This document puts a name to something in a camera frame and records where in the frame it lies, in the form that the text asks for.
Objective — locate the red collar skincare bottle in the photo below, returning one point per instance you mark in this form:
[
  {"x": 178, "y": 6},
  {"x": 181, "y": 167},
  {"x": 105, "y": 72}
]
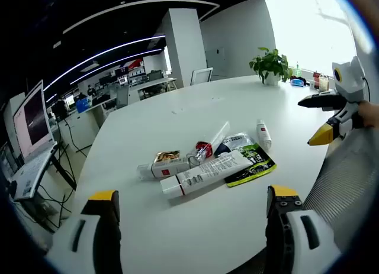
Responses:
[{"x": 204, "y": 148}]

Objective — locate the white frame chair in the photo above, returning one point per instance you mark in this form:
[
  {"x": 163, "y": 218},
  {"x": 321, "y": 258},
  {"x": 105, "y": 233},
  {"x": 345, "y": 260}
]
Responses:
[{"x": 201, "y": 75}]

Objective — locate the blue storage box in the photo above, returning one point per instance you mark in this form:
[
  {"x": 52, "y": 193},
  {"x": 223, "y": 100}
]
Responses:
[{"x": 83, "y": 105}]

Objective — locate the person's right hand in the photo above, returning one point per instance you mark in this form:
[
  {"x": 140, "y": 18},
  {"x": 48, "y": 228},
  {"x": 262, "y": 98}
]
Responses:
[{"x": 370, "y": 114}]

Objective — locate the white mesh office chair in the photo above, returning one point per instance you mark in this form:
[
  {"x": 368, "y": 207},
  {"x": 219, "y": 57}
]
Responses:
[{"x": 340, "y": 179}]

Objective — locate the white skincare tube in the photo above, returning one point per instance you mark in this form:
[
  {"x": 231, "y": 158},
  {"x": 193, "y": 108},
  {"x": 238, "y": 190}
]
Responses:
[{"x": 207, "y": 170}]

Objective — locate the potted green plant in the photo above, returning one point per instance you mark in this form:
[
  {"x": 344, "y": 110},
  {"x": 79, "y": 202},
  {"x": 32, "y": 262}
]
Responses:
[{"x": 271, "y": 64}]

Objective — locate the red box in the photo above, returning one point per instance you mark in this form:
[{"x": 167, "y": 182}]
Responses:
[{"x": 316, "y": 78}]

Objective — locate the grey office chair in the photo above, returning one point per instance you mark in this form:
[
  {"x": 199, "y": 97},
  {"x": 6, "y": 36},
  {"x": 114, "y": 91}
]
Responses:
[{"x": 122, "y": 96}]

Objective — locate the green black skincare sachet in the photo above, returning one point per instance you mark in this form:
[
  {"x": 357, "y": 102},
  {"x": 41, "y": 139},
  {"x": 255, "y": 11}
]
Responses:
[{"x": 254, "y": 164}]

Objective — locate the clear jar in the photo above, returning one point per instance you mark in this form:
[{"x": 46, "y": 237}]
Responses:
[{"x": 324, "y": 84}]

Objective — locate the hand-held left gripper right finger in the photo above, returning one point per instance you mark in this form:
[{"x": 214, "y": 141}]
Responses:
[{"x": 284, "y": 232}]

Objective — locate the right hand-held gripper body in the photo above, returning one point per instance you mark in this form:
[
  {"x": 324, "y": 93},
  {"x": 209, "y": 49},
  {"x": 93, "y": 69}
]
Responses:
[{"x": 350, "y": 81}]

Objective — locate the blue packet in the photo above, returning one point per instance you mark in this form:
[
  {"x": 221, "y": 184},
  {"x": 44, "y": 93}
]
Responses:
[{"x": 297, "y": 83}]

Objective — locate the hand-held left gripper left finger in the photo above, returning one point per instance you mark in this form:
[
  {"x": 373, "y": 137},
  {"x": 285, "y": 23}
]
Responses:
[{"x": 97, "y": 226}]

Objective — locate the white office counter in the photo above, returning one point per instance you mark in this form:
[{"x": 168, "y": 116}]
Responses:
[{"x": 80, "y": 129}]

